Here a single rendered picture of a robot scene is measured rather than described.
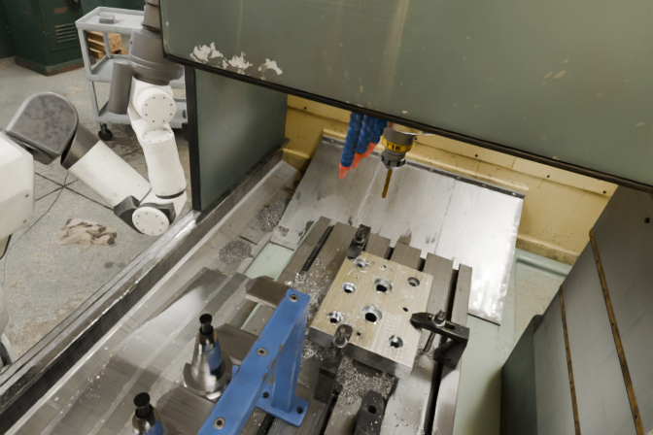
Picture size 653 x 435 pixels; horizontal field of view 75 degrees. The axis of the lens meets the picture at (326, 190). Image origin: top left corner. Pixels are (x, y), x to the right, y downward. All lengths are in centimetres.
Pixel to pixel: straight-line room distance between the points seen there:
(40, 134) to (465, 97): 80
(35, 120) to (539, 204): 171
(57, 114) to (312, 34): 70
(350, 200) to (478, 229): 52
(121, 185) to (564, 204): 160
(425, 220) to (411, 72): 142
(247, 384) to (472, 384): 96
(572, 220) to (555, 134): 164
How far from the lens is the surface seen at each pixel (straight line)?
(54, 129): 98
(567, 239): 205
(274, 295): 72
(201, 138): 141
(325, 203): 176
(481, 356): 155
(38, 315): 246
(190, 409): 62
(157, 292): 148
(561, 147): 37
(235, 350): 66
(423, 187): 183
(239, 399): 61
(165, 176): 95
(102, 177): 100
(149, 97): 85
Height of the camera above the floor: 176
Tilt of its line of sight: 34 degrees down
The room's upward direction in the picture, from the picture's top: 9 degrees clockwise
